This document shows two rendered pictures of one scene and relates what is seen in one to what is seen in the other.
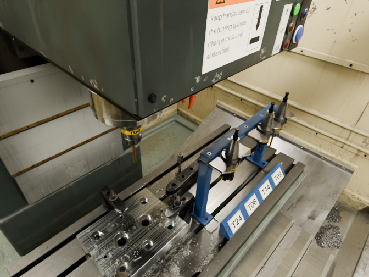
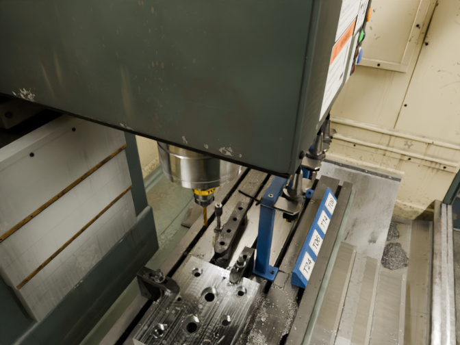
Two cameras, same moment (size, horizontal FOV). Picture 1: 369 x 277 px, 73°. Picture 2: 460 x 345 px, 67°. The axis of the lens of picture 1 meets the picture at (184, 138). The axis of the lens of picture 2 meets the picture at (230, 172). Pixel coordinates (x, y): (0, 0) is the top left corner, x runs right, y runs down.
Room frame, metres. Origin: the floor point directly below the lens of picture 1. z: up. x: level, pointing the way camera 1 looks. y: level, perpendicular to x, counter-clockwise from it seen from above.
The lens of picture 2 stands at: (-0.07, 0.23, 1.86)
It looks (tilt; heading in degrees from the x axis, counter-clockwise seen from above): 38 degrees down; 344
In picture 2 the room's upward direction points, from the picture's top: 1 degrees clockwise
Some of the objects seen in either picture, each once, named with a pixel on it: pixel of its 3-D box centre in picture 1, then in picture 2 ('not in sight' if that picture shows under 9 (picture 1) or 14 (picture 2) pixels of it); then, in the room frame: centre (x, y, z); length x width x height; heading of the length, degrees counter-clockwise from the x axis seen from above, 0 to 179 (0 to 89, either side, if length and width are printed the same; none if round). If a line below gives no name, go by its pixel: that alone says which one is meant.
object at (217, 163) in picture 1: (221, 165); (287, 206); (0.56, -0.12, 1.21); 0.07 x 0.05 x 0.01; 48
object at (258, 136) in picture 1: (257, 136); (310, 163); (0.72, -0.26, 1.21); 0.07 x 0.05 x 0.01; 48
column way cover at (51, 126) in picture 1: (67, 129); (72, 207); (0.77, 0.46, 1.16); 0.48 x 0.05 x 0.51; 138
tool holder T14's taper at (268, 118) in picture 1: (268, 119); (317, 142); (0.76, -0.30, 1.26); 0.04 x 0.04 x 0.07
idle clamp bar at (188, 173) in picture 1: (186, 177); (231, 231); (0.76, -0.02, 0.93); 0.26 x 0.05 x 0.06; 143
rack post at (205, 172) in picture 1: (202, 190); (264, 239); (0.59, -0.08, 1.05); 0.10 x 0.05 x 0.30; 48
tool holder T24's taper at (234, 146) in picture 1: (233, 146); (296, 181); (0.60, -0.15, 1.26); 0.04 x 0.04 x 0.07
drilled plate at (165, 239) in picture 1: (134, 233); (200, 313); (0.46, 0.15, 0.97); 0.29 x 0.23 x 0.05; 138
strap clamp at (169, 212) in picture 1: (178, 208); (241, 269); (0.56, 0.01, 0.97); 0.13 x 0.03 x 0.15; 138
